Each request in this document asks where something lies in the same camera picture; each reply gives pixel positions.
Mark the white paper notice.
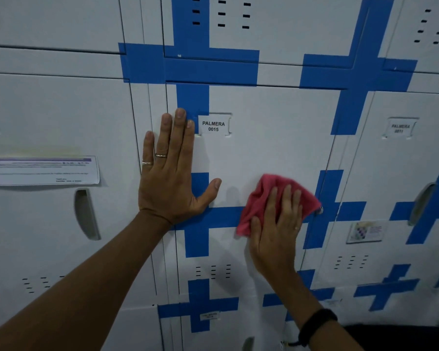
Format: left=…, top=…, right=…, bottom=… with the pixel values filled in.
left=0, top=156, right=100, bottom=186

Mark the black wristband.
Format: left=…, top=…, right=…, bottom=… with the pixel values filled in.
left=298, top=308, right=338, bottom=348

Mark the bank of white blue-cross lockers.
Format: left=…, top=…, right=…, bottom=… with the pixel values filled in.
left=0, top=0, right=439, bottom=351

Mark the person's left hand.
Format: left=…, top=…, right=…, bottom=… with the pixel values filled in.
left=138, top=107, right=222, bottom=227

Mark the person's right hand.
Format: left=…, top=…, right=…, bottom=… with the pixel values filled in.
left=249, top=184, right=303, bottom=279

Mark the person's left forearm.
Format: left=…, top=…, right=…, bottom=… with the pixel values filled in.
left=0, top=211, right=173, bottom=351

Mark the person's right forearm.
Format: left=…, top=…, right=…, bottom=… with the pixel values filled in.
left=265, top=268, right=363, bottom=351

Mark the small patterned sticker card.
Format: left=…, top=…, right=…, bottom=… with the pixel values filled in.
left=346, top=220, right=387, bottom=244

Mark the white locker name label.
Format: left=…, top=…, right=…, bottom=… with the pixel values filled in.
left=198, top=113, right=232, bottom=137
left=383, top=118, right=418, bottom=139

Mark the pink cleaning cloth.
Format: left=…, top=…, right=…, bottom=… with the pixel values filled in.
left=236, top=174, right=322, bottom=237

